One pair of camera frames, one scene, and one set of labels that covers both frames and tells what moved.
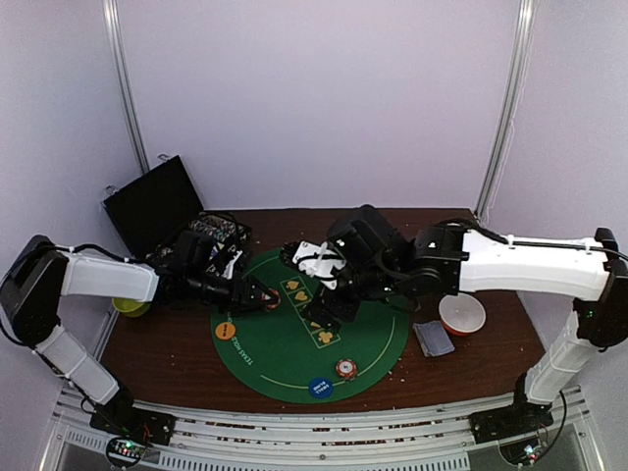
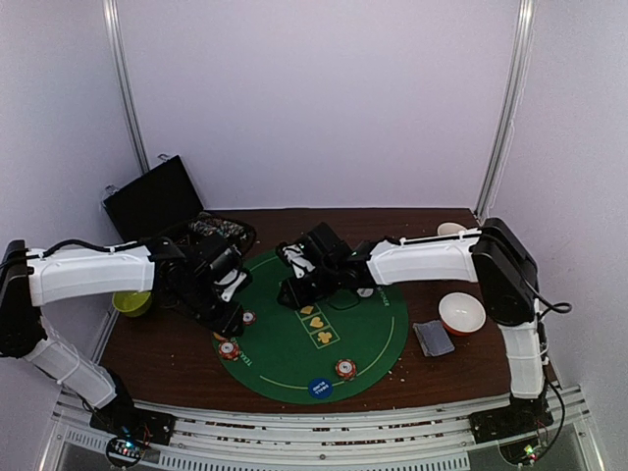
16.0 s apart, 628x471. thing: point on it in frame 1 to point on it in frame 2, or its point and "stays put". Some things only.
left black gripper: x=236 y=299 to x=224 y=323
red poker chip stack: x=346 y=369 stays put
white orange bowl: x=461 y=314 stays put
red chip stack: x=273 y=292 to x=229 y=349
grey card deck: x=434 y=339 stays put
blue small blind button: x=321 y=388 stays put
